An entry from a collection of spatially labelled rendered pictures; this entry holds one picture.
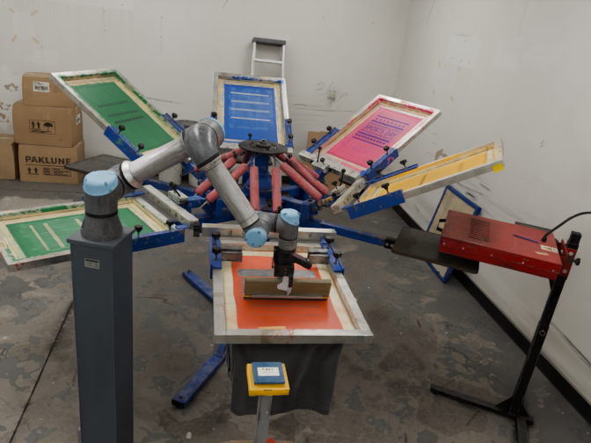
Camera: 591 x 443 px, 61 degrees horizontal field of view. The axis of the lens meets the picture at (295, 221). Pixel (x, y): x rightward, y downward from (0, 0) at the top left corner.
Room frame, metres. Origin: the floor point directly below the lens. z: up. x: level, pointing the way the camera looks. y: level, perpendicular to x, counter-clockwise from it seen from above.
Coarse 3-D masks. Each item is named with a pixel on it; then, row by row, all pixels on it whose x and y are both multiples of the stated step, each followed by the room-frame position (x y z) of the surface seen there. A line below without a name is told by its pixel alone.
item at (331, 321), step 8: (296, 264) 2.17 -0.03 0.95; (312, 264) 2.19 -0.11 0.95; (320, 304) 1.83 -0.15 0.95; (328, 304) 1.84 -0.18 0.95; (328, 312) 1.77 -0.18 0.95; (296, 320) 1.69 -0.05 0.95; (304, 320) 1.70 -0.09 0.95; (312, 320) 1.70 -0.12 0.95; (320, 320) 1.71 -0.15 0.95; (328, 320) 1.72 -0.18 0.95; (336, 320) 1.72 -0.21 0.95; (296, 328) 1.63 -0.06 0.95; (304, 328) 1.64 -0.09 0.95; (312, 328) 1.65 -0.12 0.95; (320, 328) 1.65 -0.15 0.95; (328, 328) 1.66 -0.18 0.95; (336, 328) 1.67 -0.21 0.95
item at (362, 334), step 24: (216, 288) 1.79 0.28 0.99; (216, 312) 1.62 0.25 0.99; (360, 312) 1.74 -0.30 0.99; (216, 336) 1.48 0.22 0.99; (240, 336) 1.49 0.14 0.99; (264, 336) 1.51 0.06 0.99; (288, 336) 1.53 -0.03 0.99; (312, 336) 1.55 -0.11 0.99; (336, 336) 1.57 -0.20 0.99; (360, 336) 1.59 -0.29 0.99
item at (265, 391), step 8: (248, 368) 1.37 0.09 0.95; (248, 376) 1.33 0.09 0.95; (248, 384) 1.30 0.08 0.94; (256, 384) 1.29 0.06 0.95; (264, 384) 1.30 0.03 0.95; (272, 384) 1.30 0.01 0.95; (280, 384) 1.31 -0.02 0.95; (256, 392) 1.27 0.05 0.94; (264, 392) 1.28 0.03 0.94; (272, 392) 1.28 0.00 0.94; (280, 392) 1.29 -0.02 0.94; (288, 392) 1.29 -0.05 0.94; (264, 400) 1.32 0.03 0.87; (264, 408) 1.32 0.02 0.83; (256, 416) 1.35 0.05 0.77; (264, 416) 1.32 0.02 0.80; (256, 424) 1.34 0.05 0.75; (264, 424) 1.32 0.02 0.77; (256, 432) 1.32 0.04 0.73; (264, 432) 1.32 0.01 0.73; (256, 440) 1.32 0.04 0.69; (264, 440) 1.33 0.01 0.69
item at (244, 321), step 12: (240, 264) 2.10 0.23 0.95; (252, 264) 2.11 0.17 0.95; (264, 264) 2.13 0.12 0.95; (240, 276) 1.98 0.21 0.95; (252, 276) 1.99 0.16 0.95; (240, 288) 1.87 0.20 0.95; (240, 300) 1.78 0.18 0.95; (240, 312) 1.69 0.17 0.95; (240, 324) 1.61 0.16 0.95; (252, 324) 1.62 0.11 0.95; (264, 324) 1.63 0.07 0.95; (276, 324) 1.64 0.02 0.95; (288, 324) 1.65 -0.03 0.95
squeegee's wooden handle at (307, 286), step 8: (248, 280) 1.78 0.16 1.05; (256, 280) 1.79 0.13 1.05; (264, 280) 1.79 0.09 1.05; (272, 280) 1.80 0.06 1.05; (280, 280) 1.81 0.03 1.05; (296, 280) 1.83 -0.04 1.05; (304, 280) 1.83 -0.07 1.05; (312, 280) 1.84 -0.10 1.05; (320, 280) 1.85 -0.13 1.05; (328, 280) 1.86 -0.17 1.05; (248, 288) 1.78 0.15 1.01; (256, 288) 1.79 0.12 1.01; (264, 288) 1.80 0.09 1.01; (272, 288) 1.80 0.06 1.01; (296, 288) 1.82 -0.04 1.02; (304, 288) 1.83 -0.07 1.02; (312, 288) 1.84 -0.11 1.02; (320, 288) 1.84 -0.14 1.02; (328, 288) 1.85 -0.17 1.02; (328, 296) 1.86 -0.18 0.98
